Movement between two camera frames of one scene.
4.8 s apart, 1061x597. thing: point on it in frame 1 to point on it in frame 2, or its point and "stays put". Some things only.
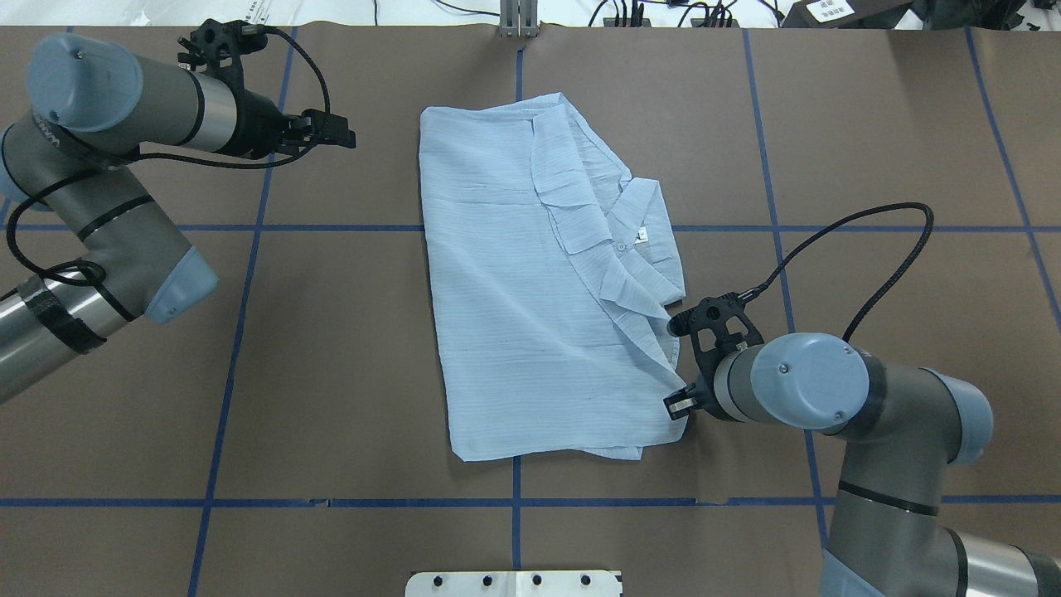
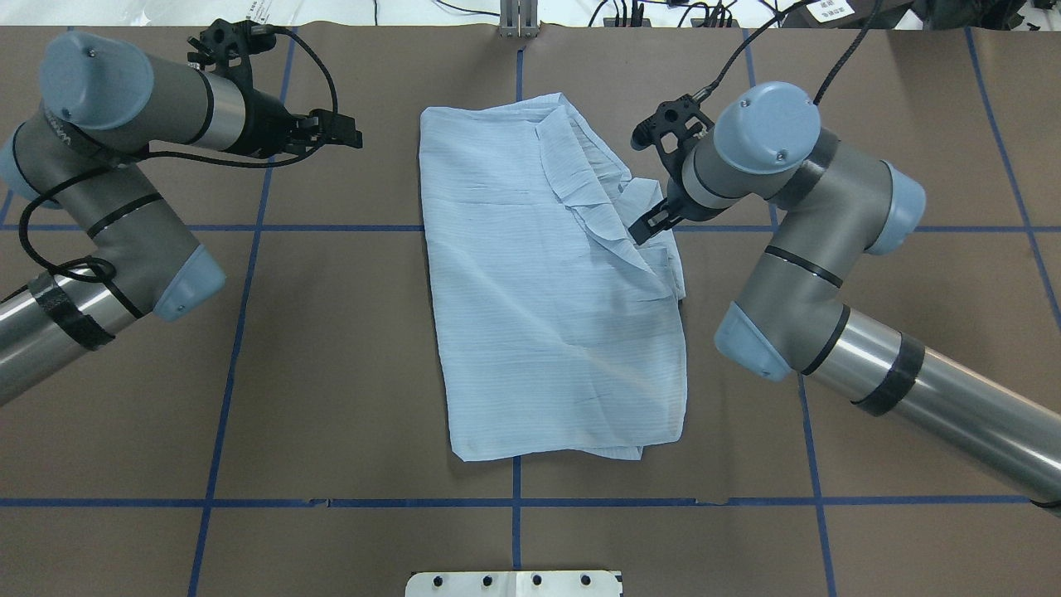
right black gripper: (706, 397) to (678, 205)
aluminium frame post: (519, 18) stays put
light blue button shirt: (554, 275) stays put
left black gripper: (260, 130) stays put
